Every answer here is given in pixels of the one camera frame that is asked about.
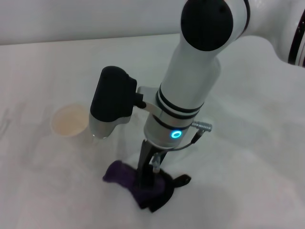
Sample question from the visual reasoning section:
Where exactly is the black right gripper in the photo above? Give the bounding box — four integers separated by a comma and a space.
136, 140, 168, 189

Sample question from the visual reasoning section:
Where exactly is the purple rag with black trim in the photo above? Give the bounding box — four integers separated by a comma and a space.
102, 160, 193, 207

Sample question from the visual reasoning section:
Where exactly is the white paper cup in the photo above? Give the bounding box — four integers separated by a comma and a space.
51, 103, 89, 137

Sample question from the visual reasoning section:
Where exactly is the grey cable with metal plug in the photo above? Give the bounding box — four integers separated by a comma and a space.
173, 120, 213, 151

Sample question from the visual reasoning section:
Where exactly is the silver camera mount bracket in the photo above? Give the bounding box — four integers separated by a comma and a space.
135, 86, 163, 113

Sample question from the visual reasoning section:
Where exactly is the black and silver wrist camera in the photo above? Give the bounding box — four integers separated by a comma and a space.
89, 66, 138, 139

